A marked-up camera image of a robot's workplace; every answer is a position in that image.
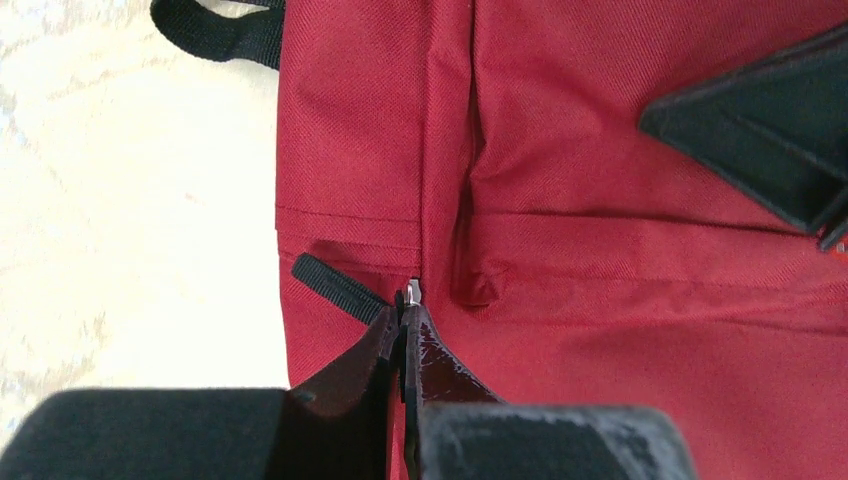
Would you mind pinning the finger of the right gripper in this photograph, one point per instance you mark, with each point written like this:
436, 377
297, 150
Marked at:
833, 233
775, 129

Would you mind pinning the red backpack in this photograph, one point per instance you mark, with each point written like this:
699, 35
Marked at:
490, 149

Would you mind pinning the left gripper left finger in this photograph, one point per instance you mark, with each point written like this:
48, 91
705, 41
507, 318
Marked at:
333, 426

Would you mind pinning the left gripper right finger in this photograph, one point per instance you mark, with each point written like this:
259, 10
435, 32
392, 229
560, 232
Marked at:
457, 428

